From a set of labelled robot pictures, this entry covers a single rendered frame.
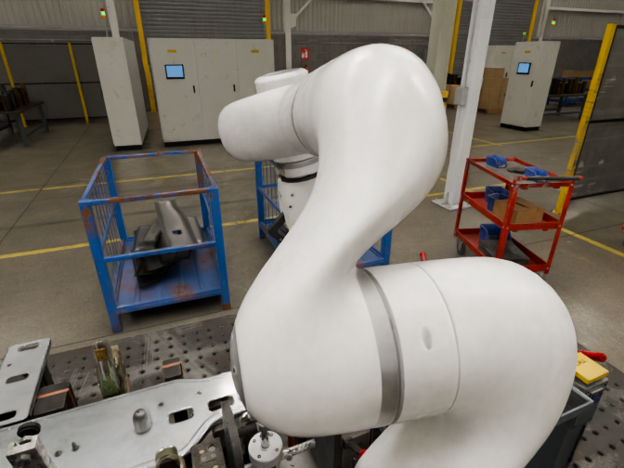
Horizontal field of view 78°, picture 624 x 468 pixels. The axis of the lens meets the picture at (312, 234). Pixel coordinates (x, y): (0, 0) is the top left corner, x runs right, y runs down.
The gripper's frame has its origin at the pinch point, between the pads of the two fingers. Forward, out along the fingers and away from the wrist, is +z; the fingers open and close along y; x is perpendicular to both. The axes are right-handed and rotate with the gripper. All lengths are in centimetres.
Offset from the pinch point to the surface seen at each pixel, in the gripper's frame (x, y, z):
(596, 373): -30, 40, 32
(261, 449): -14.3, -22.7, 24.3
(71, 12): 1406, -97, -219
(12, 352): 47, -73, 23
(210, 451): -12.3, -30.3, 21.1
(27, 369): 39, -69, 24
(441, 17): 542, 502, -15
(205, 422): 4.4, -31.7, 32.2
